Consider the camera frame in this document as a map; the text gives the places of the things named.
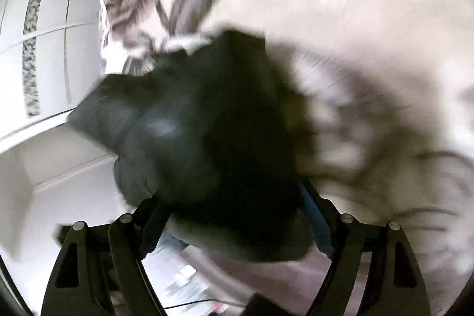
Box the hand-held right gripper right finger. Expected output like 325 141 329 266
296 181 432 316

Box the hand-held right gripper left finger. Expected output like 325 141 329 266
40 195 174 316

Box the black leather jacket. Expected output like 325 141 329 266
67 28 326 263

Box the floral purple blanket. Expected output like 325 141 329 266
98 0 474 316

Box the white wardrobe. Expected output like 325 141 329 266
0 0 124 265

